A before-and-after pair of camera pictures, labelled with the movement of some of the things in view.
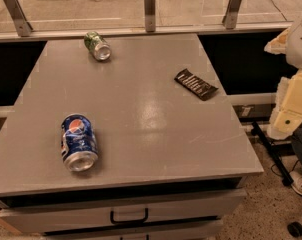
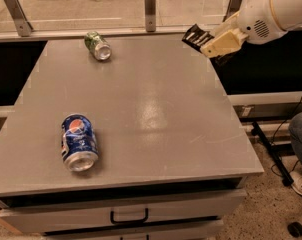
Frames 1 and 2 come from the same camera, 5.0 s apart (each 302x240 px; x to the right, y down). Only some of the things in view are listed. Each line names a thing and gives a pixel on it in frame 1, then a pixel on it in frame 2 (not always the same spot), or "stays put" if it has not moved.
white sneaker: x=300 y=186 stays put
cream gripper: x=300 y=44 -> x=256 y=23
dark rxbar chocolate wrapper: x=197 y=86 -> x=196 y=37
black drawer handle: x=112 y=220 stays put
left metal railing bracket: x=23 y=27 stays put
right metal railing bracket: x=230 y=18 stays put
